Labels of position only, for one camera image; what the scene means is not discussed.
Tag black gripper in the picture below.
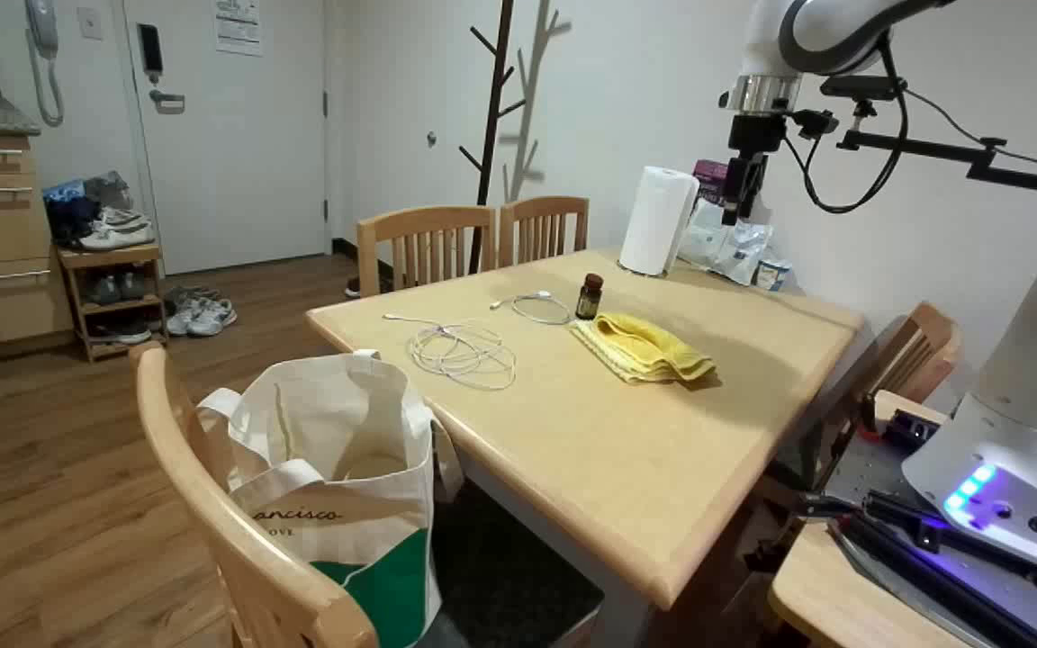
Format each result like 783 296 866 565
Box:
719 108 788 228

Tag long white charging cable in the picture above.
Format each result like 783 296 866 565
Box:
378 311 522 395

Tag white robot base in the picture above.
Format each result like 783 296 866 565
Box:
897 213 1037 590

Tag wooden slat-back chair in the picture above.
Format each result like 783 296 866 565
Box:
498 191 593 271
353 200 501 299

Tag wooden chair beside robot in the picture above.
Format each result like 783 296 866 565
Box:
767 299 963 481

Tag white and green tote bag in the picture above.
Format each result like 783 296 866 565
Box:
191 345 469 648

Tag wooden chair holding bag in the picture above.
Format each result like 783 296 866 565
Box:
134 343 384 648

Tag purple packet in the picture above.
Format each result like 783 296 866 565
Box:
690 156 735 204

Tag clear plastic packets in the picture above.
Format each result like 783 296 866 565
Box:
674 193 800 296

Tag white paper towel roll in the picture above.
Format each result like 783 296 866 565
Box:
617 162 701 279

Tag yellow folded cloth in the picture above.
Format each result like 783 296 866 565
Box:
566 311 725 390

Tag small brown bottle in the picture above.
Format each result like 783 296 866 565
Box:
573 271 607 323

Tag dark wooden coat rack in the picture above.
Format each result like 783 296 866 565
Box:
456 0 530 277

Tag wooden robot side table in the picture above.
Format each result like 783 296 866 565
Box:
767 515 979 648

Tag black mounting rails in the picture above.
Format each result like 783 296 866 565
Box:
800 481 1037 648

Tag white door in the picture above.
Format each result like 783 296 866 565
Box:
117 0 333 277

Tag paper notice on door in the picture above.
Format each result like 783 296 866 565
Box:
213 0 267 62

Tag white grey sneaker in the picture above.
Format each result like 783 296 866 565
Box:
163 287 222 331
185 299 241 343

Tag white sneakers pair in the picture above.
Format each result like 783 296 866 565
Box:
74 204 159 253

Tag wooden shoe rack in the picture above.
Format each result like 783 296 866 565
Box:
54 242 169 362

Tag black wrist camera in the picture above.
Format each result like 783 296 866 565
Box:
783 105 841 140

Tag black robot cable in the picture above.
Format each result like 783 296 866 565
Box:
777 31 915 221

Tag black camera boom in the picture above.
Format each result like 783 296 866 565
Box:
834 122 1037 204

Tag small coiled white cable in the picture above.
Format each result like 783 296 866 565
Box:
488 287 573 327

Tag black door lock handle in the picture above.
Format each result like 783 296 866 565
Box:
138 17 191 117

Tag white wall phone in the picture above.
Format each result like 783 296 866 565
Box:
20 0 69 131

